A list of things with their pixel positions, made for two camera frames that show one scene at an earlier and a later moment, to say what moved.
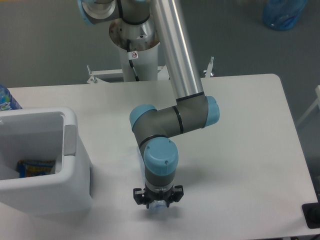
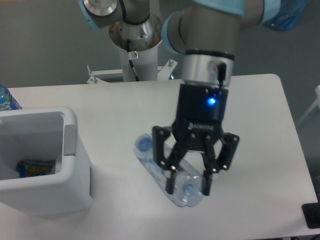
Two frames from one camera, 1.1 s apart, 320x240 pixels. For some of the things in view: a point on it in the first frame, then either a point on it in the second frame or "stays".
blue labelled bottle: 7,102 stays
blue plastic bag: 282,15 stays
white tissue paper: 58,165 stays
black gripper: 174,194 -> 201,110
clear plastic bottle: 157,205 -> 189,190
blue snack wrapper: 26,168 stays
